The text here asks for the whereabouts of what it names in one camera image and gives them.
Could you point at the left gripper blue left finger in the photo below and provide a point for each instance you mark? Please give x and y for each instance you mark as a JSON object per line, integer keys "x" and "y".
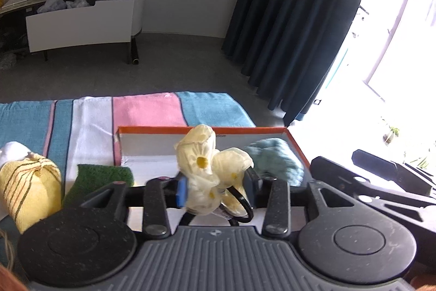
{"x": 175, "y": 190}

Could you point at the striped blue table cloth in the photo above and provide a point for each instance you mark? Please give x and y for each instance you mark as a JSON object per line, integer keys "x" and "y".
{"x": 84, "y": 131}

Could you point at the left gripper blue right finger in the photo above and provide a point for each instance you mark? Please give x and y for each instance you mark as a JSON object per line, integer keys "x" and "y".
{"x": 257, "y": 188}

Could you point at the green yellow sponge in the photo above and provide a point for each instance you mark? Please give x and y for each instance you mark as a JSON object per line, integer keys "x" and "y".
{"x": 93, "y": 177}

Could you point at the dark blue curtain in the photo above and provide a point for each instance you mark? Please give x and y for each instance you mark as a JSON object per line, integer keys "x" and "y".
{"x": 286, "y": 47}

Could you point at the orange rimmed white box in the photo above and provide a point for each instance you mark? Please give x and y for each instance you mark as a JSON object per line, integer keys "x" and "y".
{"x": 149, "y": 152}

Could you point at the white face mask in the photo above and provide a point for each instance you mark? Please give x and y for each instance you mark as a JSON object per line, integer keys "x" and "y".
{"x": 13, "y": 151}

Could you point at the blue crochet scrunchie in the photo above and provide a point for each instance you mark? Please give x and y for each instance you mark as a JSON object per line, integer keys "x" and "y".
{"x": 272, "y": 157}

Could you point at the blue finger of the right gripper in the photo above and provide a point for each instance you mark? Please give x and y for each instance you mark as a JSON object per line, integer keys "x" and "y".
{"x": 412, "y": 180}

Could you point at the yellow striped knit cloth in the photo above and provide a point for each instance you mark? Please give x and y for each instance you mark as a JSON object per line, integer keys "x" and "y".
{"x": 31, "y": 190}

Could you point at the white tv console cabinet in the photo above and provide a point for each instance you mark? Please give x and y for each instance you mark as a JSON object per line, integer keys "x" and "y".
{"x": 102, "y": 22}

